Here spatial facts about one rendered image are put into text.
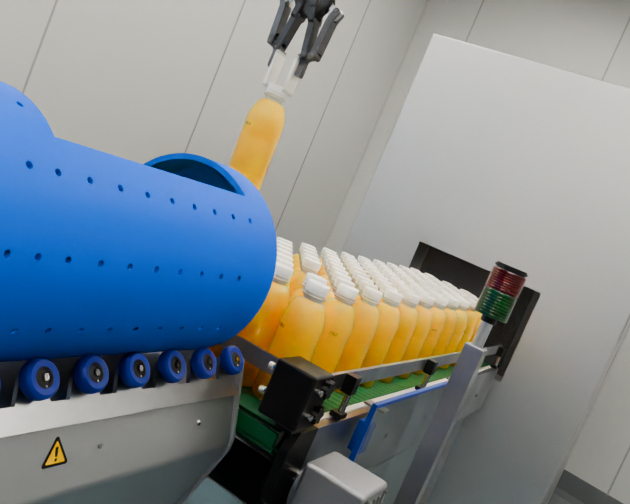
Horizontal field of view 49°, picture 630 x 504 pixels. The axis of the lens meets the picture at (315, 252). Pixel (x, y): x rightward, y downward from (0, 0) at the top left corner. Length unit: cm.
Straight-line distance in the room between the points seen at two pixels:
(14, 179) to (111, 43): 351
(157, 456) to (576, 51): 490
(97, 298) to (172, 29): 368
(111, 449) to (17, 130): 42
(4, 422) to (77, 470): 13
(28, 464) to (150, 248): 26
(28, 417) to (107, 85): 346
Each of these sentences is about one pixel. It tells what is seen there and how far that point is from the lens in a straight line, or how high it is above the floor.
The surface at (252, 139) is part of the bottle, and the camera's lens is 128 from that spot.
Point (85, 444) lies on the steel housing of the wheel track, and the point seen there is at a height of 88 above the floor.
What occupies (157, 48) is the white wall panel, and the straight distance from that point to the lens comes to 430.
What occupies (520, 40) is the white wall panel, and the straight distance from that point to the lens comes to 571.
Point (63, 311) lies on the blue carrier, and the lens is 70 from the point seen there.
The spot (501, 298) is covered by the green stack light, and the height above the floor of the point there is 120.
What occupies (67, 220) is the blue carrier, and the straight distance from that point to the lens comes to 66.
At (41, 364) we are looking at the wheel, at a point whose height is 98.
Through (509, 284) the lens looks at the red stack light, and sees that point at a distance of 128.
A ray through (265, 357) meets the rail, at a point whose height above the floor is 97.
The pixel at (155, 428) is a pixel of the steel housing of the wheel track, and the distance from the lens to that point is 96.
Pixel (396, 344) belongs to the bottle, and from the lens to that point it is 160.
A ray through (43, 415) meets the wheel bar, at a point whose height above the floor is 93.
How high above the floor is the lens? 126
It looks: 5 degrees down
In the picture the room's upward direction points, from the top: 23 degrees clockwise
